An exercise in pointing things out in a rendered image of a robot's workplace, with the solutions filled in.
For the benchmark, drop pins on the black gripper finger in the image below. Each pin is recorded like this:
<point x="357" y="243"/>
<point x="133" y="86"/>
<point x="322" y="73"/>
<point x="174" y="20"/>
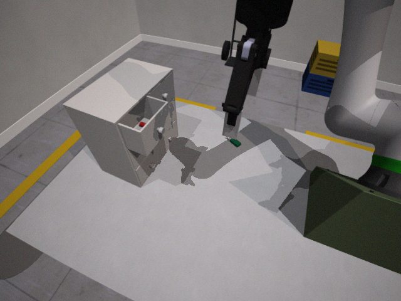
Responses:
<point x="242" y="73"/>
<point x="257" y="73"/>

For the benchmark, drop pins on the grey drawer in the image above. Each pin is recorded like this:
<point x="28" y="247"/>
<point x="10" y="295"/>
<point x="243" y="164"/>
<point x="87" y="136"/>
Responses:
<point x="135" y="157"/>
<point x="148" y="164"/>
<point x="168" y="138"/>
<point x="172" y="110"/>
<point x="164" y="90"/>
<point x="143" y="140"/>

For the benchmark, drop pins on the small white chest of drawers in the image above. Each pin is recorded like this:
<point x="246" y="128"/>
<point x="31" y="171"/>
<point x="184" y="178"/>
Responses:
<point x="96" y="110"/>

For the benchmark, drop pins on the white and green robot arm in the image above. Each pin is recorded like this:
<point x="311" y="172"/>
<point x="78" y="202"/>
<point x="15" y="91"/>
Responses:
<point x="353" y="110"/>

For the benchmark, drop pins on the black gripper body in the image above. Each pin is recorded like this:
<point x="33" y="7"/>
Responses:
<point x="257" y="15"/>

